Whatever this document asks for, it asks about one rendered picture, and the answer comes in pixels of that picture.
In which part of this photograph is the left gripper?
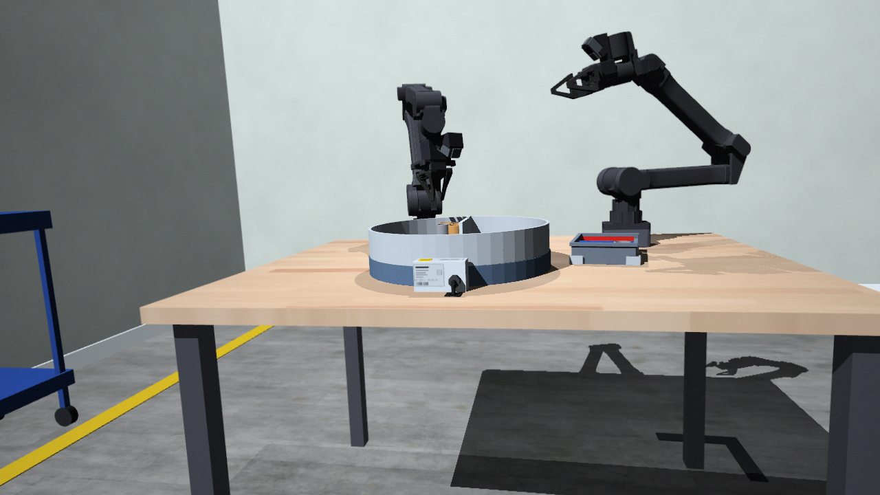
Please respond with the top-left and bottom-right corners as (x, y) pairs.
(551, 63), (617, 99)

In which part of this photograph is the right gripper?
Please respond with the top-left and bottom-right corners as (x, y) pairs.
(410, 153), (456, 201)

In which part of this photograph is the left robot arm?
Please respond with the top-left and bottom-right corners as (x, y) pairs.
(581, 32), (751, 230)

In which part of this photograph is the grey round turntable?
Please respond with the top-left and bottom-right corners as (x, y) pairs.
(368, 216), (551, 297)

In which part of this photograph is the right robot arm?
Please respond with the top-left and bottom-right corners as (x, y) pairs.
(397, 84), (463, 219)

